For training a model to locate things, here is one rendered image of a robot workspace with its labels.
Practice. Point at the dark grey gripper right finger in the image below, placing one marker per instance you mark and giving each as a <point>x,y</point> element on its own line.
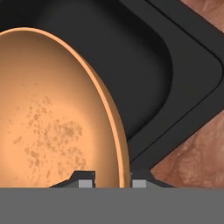
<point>141,178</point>

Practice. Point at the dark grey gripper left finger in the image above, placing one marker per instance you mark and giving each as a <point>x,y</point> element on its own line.
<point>83,178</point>

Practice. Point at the orange bowl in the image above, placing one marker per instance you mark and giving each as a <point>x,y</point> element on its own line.
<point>52,110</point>

